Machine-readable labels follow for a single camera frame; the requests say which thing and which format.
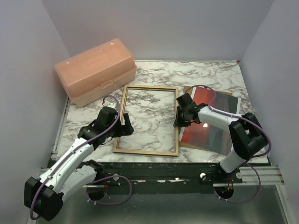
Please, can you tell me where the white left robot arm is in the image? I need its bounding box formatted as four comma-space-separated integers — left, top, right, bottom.
24, 106, 134, 221

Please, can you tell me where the aluminium extrusion rail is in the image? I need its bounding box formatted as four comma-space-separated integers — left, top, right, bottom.
240, 166, 284, 185

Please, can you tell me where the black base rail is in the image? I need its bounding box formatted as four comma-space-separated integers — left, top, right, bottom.
48, 160, 243, 194

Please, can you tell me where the wooden picture frame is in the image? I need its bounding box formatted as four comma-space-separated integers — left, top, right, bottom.
113, 85, 179, 156

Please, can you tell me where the brown cardboard backing board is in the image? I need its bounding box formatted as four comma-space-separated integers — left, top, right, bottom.
178, 85, 234, 150

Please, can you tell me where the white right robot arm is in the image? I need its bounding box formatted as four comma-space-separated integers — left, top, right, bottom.
174, 93, 271, 183

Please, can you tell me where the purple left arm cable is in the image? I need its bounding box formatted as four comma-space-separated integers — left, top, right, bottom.
29, 95, 133, 220

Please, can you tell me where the clear acrylic glass sheet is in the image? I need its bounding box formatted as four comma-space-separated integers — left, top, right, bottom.
181, 90, 239, 154

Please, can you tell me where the pink plastic storage box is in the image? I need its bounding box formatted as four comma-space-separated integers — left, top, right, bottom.
55, 39, 137, 107

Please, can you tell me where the red sunset photo print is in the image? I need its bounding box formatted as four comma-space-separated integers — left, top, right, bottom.
179, 86, 242, 157

